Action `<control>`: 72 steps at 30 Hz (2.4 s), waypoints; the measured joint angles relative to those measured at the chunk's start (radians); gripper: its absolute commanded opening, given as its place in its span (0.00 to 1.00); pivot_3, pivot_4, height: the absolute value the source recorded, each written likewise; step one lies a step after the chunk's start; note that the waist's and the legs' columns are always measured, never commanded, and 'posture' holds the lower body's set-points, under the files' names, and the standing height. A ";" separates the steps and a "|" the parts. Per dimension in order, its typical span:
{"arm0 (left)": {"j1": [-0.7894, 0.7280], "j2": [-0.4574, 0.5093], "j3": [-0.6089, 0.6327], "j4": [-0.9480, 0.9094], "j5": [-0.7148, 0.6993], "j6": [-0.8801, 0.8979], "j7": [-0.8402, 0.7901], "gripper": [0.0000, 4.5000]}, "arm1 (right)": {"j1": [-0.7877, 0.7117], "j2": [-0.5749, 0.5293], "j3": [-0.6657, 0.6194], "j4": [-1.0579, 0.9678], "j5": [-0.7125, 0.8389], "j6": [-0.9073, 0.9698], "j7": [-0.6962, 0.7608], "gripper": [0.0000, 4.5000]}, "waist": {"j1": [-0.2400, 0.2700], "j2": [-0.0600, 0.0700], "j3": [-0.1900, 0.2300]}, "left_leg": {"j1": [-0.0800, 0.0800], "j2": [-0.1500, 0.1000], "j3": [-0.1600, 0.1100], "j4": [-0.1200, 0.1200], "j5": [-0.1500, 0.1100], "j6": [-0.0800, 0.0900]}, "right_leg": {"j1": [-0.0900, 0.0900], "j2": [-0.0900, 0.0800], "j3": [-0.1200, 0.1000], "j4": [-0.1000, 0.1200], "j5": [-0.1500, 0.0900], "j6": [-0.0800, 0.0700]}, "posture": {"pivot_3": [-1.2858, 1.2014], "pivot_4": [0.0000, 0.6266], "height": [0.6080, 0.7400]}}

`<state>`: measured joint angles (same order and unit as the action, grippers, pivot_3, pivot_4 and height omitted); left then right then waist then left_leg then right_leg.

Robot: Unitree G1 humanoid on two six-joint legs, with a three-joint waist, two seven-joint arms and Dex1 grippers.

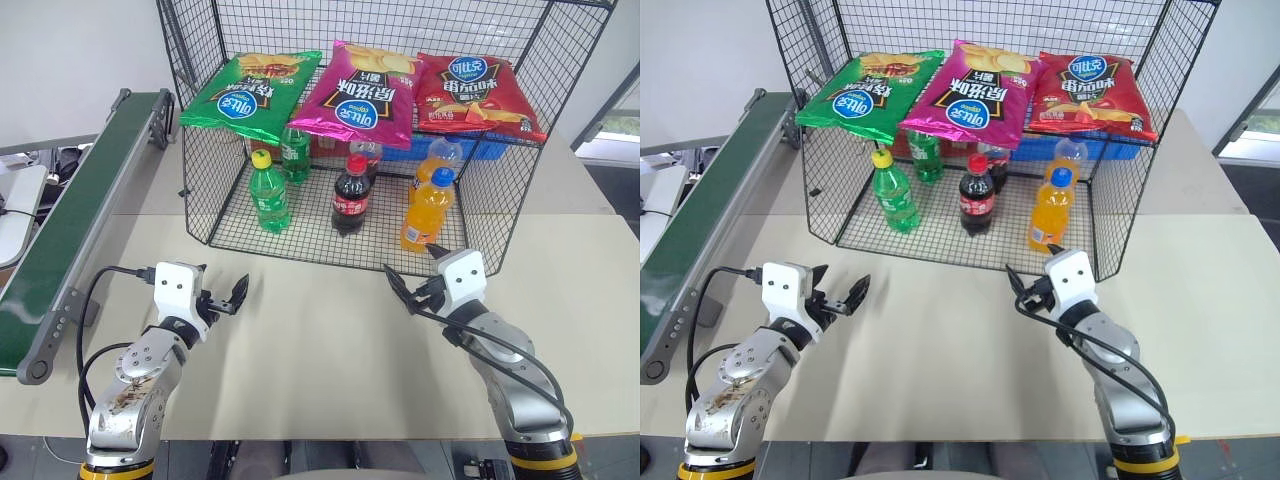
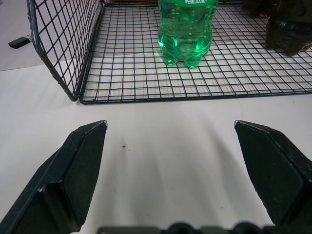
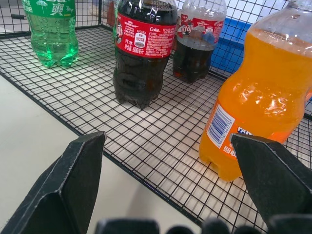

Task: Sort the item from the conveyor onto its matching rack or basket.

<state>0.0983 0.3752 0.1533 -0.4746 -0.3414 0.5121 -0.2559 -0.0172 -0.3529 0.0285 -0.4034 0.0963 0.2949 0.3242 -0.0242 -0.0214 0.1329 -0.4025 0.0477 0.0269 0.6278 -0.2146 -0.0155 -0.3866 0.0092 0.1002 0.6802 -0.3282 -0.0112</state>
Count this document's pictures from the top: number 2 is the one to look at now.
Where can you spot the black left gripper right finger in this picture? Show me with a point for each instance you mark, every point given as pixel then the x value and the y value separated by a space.
pixel 273 170

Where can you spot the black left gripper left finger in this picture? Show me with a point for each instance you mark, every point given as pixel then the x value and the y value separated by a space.
pixel 61 175

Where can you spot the small black usb dongle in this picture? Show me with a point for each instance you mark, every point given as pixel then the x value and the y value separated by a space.
pixel 20 42

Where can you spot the dark cola plastic bottle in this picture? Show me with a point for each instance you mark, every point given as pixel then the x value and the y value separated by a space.
pixel 288 29

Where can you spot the green plastic soda bottle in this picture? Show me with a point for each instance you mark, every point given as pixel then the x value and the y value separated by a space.
pixel 184 34

